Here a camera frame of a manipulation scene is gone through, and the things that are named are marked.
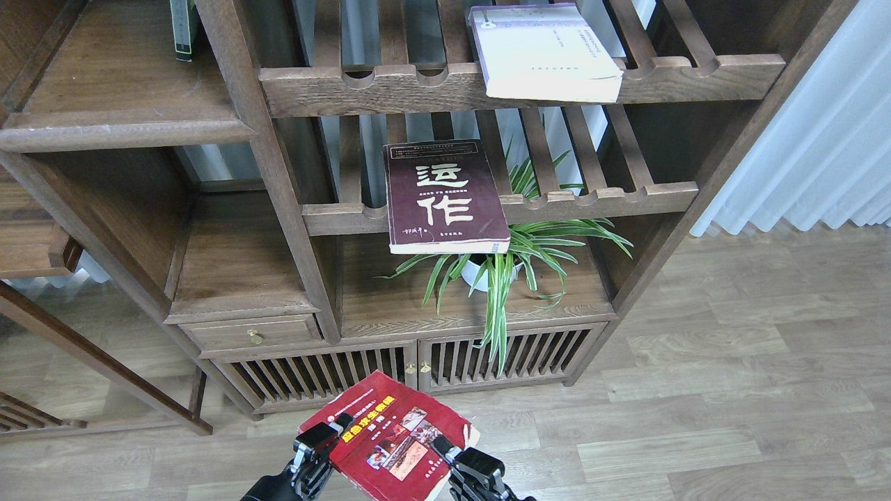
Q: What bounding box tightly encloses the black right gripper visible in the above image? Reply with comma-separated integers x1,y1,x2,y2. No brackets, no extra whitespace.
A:
432,435,519,500

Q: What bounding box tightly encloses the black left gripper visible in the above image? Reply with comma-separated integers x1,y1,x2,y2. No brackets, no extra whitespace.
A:
285,413,354,500

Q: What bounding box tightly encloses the red paperback book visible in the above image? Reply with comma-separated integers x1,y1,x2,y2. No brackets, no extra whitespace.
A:
298,370,480,500

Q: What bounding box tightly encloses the white paperback book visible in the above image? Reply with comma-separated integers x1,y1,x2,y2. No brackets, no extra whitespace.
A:
468,3,623,104

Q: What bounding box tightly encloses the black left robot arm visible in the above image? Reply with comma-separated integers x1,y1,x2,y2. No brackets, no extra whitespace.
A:
242,413,354,500

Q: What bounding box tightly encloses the brass drawer knob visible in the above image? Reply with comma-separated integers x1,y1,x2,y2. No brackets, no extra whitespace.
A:
247,329,264,344

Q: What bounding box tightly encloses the white plant pot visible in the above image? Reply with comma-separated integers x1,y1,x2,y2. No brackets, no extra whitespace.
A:
461,253,524,295

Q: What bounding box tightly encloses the green spider plant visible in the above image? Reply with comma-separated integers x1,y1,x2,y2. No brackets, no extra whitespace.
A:
383,140,632,370

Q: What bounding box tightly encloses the dark wooden bookshelf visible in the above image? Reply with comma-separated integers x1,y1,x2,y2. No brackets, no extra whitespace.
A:
2,1,855,413

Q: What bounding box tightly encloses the dark maroon book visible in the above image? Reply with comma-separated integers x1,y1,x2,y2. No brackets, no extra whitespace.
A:
383,139,510,255

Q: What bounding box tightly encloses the dark green upright book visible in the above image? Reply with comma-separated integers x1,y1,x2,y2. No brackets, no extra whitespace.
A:
169,0,198,61

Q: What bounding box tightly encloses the white pleated curtain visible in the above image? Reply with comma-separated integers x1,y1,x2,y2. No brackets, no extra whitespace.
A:
691,1,890,237

